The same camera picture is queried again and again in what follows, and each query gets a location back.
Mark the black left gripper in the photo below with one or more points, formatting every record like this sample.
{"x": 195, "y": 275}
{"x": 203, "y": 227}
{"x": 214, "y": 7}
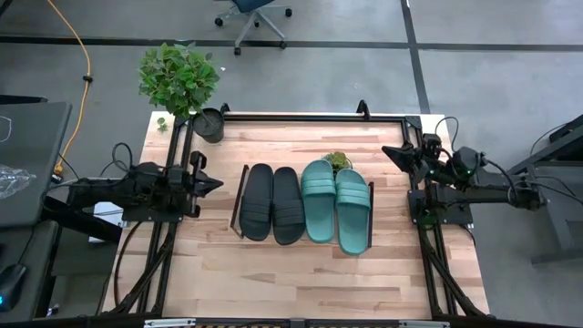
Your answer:
{"x": 196, "y": 187}

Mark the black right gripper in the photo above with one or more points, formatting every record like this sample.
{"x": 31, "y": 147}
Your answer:
{"x": 428, "y": 159}

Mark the black rubber slide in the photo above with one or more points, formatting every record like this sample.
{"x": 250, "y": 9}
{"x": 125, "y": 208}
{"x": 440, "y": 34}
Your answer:
{"x": 256, "y": 205}
{"x": 288, "y": 209}

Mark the green rubber slide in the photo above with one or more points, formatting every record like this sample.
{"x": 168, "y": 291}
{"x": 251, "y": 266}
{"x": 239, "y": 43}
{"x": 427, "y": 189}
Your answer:
{"x": 319, "y": 214}
{"x": 353, "y": 214}

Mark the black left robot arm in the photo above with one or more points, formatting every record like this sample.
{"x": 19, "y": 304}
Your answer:
{"x": 136, "y": 187}

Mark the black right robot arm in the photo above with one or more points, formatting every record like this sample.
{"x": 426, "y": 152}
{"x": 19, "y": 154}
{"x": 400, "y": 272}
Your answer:
{"x": 483, "y": 196}

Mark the small green succulent plant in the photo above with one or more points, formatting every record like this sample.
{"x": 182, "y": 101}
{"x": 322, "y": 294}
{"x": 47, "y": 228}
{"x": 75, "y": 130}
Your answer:
{"x": 338, "y": 160}

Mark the small green leaf sprig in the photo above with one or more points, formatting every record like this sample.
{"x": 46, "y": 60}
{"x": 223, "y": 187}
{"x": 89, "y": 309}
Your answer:
{"x": 161, "y": 124}

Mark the white box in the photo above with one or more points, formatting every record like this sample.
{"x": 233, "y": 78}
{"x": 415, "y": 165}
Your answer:
{"x": 107, "y": 212}

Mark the leafy plant in black pot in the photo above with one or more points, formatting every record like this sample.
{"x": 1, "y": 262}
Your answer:
{"x": 177, "y": 77}

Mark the dark metal stand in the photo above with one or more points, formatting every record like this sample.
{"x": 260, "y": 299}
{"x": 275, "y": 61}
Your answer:
{"x": 560, "y": 218}

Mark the blue office chair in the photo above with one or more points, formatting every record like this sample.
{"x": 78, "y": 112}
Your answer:
{"x": 255, "y": 13}

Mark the dark grey desk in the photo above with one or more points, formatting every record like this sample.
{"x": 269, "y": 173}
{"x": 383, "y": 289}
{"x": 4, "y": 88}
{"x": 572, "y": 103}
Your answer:
{"x": 32, "y": 159}

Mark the black side table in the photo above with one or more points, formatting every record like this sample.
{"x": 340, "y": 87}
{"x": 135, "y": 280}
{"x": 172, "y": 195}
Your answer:
{"x": 27, "y": 246}

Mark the clear plastic bag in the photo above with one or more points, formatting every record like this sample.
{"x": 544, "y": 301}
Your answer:
{"x": 13, "y": 180}

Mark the black computer mouse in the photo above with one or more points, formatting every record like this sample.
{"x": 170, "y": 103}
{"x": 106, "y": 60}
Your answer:
{"x": 11, "y": 284}

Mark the wooden shelf with black frame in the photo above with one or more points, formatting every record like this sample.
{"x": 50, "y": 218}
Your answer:
{"x": 370, "y": 205}

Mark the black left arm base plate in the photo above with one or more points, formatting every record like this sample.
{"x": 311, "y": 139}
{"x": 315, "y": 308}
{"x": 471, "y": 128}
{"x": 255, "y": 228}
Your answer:
{"x": 146, "y": 216}

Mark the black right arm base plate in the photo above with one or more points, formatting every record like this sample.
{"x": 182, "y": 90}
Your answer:
{"x": 455, "y": 218}

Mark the black aluminium table frame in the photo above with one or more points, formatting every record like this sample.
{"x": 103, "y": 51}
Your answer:
{"x": 319, "y": 117}

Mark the silver metal bracket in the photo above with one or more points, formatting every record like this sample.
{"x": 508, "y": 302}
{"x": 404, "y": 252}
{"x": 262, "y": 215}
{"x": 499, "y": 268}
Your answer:
{"x": 423, "y": 324}
{"x": 168, "y": 323}

